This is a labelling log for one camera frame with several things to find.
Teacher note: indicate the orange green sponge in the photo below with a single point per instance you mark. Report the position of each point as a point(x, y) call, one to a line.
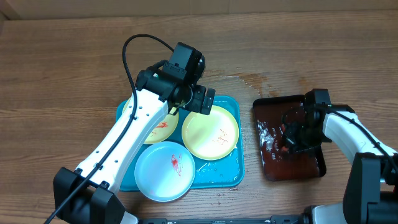
point(284, 147)

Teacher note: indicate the light blue plate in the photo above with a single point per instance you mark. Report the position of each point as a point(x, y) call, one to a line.
point(165, 171)

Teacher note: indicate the black tray with water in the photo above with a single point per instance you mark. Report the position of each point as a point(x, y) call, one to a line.
point(272, 116)

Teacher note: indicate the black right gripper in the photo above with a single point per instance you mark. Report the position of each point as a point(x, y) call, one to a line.
point(292, 137)

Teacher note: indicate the teal plastic tray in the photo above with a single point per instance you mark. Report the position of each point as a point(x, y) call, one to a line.
point(225, 172)

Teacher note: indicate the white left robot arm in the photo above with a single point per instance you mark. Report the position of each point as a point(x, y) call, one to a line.
point(88, 194)

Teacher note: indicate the yellow plate with sauce swirl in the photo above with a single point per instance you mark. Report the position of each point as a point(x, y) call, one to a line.
point(160, 133)

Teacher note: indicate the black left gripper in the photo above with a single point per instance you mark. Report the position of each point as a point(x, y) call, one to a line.
point(197, 103)

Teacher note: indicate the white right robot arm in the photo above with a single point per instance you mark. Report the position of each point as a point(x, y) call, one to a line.
point(372, 163)

